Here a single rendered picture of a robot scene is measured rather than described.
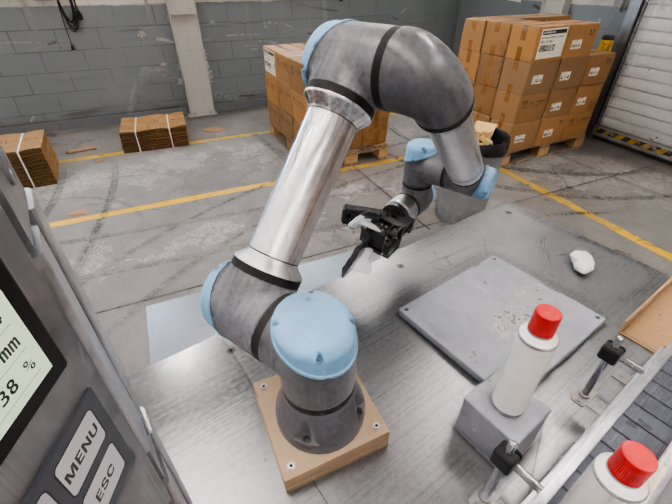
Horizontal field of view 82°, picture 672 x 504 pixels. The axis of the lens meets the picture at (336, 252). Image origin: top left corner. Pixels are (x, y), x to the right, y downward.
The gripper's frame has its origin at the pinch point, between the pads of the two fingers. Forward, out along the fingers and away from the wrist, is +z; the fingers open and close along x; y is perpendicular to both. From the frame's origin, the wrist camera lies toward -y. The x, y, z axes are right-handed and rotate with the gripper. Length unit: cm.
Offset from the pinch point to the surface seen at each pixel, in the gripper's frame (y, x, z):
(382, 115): -130, 88, -257
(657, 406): 62, 2, -8
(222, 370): -6.1, 15.7, 30.1
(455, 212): -20, 100, -181
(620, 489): 51, -14, 23
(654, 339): 63, 8, -31
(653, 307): 62, 8, -43
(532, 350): 38.4, -14.7, 11.8
